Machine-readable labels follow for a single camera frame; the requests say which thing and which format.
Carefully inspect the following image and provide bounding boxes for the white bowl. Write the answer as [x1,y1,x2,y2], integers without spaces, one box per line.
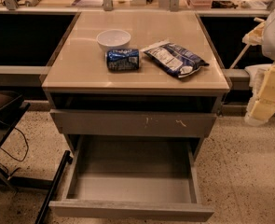
[96,29,131,52]

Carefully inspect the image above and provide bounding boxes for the open grey lower drawer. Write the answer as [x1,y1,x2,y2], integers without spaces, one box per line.
[49,135,213,222]

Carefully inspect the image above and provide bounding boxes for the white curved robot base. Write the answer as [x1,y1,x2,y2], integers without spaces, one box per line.
[244,63,271,88]

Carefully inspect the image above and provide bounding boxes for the blue chip bag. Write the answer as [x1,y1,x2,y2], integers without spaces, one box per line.
[141,40,209,78]

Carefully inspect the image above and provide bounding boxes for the black cable on floor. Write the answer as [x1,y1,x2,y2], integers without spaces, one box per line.
[0,126,30,163]

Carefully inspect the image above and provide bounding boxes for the white stick with cap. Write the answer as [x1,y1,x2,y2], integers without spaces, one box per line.
[229,44,251,69]

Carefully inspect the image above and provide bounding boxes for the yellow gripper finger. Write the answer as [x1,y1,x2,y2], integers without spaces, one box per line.
[244,63,275,126]
[242,18,266,46]

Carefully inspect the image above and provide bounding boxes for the blue soda can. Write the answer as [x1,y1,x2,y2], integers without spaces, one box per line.
[105,49,139,71]

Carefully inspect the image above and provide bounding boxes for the black cart on left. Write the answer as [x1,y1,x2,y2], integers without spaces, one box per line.
[0,90,73,224]

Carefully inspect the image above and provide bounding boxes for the closed grey upper drawer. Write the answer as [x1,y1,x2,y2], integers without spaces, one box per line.
[50,109,216,137]

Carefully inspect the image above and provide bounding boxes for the grey drawer cabinet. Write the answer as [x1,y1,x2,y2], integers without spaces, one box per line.
[43,10,229,152]

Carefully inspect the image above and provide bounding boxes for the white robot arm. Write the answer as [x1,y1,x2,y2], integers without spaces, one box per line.
[242,8,275,126]

